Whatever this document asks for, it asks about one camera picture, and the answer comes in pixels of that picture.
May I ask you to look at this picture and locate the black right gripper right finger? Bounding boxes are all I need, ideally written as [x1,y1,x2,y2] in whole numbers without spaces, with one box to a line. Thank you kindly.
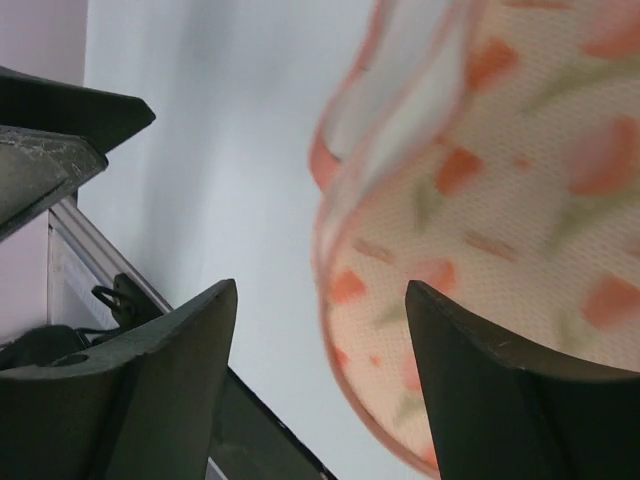
[405,281,639,480]

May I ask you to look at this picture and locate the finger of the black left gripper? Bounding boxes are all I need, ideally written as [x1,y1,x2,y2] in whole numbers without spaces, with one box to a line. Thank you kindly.
[1,125,108,239]
[1,67,156,154]

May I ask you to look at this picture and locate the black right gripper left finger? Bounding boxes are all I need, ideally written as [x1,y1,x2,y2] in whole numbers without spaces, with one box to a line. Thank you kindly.
[1,279,237,479]

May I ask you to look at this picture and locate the pink floral mesh laundry bag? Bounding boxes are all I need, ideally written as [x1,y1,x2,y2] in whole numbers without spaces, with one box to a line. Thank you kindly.
[310,1,639,479]

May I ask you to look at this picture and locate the aluminium frame rail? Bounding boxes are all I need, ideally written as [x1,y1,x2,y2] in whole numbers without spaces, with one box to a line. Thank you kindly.
[47,199,171,330]

